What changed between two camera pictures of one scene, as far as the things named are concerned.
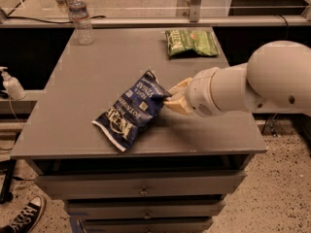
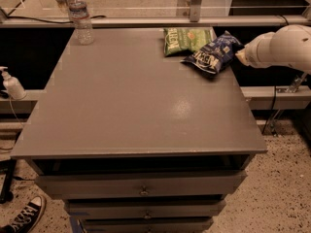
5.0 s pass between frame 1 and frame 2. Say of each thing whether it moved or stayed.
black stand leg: stayed
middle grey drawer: stayed
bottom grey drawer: stayed
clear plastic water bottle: stayed
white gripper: moved
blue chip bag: moved
